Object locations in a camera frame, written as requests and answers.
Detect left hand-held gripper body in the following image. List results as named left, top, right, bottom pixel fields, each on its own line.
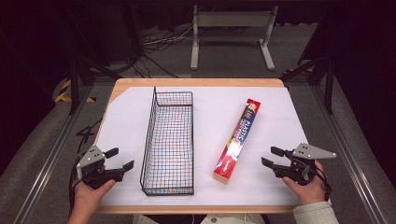
left=73, top=145, right=125, bottom=190

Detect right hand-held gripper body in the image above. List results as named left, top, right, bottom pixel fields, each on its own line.
left=273, top=143, right=337, bottom=187

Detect black wire basket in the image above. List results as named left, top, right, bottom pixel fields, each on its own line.
left=139, top=86, right=195, bottom=197

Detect red blue plastic wrap box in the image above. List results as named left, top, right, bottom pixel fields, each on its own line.
left=212, top=98, right=262, bottom=186

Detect person's right hand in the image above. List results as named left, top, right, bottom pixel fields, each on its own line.
left=282, top=160, right=328, bottom=206

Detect person's left hand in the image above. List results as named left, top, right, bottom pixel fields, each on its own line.
left=72, top=179, right=117, bottom=217

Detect white table sheet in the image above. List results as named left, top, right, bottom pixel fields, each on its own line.
left=99, top=86, right=310, bottom=207

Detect yellow black striped tape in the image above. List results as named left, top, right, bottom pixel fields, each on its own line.
left=54, top=78, right=96, bottom=104

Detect black tripod stand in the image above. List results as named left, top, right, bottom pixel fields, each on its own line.
left=280, top=55, right=336, bottom=115
left=68, top=55, right=123, bottom=116

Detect person's light clothing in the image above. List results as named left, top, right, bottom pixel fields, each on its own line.
left=133, top=213, right=269, bottom=224

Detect grey metal stand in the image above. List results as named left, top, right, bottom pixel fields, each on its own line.
left=190, top=5, right=279, bottom=71

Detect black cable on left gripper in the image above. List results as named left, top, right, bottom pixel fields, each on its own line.
left=68, top=154, right=82, bottom=216

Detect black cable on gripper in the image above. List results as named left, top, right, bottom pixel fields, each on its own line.
left=313, top=162, right=333, bottom=202
left=68, top=154, right=82, bottom=216

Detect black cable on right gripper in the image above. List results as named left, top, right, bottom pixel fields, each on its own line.
left=313, top=162, right=333, bottom=202

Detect aluminium floor rail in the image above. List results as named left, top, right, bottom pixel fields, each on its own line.
left=12, top=84, right=95, bottom=224
left=310, top=84, right=390, bottom=224

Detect bundle of floor cables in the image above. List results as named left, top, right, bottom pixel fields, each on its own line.
left=141, top=25, right=194, bottom=54

